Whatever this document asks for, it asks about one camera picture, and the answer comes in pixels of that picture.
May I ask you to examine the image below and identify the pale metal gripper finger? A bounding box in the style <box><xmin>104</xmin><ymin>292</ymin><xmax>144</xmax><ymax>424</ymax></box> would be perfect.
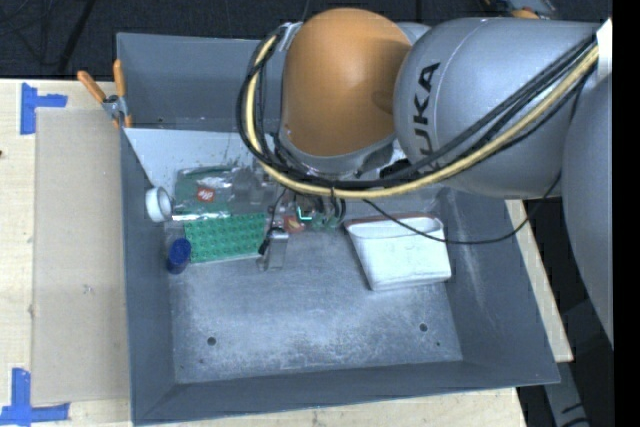
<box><xmin>255</xmin><ymin>237</ymin><xmax>273</xmax><ymax>273</ymax></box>
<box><xmin>270</xmin><ymin>230</ymin><xmax>291</xmax><ymax>272</ymax></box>

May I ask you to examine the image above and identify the green studded flat block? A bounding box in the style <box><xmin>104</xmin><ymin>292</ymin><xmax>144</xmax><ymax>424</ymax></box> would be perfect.
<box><xmin>183</xmin><ymin>211</ymin><xmax>269</xmax><ymax>265</ymax></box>

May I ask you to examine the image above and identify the grey metal bin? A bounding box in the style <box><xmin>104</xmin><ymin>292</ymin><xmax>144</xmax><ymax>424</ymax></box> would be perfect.
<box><xmin>115</xmin><ymin>32</ymin><xmax>562</xmax><ymax>427</ymax></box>

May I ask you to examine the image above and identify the dark blue small cylinder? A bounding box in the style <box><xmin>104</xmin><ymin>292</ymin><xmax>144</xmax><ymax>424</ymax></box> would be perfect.
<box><xmin>165</xmin><ymin>237</ymin><xmax>193</xmax><ymax>275</ymax></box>

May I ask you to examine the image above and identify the white rectangular tub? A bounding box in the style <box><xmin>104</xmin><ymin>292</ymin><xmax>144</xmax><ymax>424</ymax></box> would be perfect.
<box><xmin>343</xmin><ymin>211</ymin><xmax>453</xmax><ymax>293</ymax></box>

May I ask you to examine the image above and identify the white cup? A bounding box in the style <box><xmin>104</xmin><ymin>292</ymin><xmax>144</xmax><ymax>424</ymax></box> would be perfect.
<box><xmin>144</xmin><ymin>185</ymin><xmax>175</xmax><ymax>223</ymax></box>

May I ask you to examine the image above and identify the brown cardboard board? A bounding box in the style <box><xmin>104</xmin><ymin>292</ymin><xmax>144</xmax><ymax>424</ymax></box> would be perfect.
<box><xmin>29</xmin><ymin>107</ymin><xmax>132</xmax><ymax>407</ymax></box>

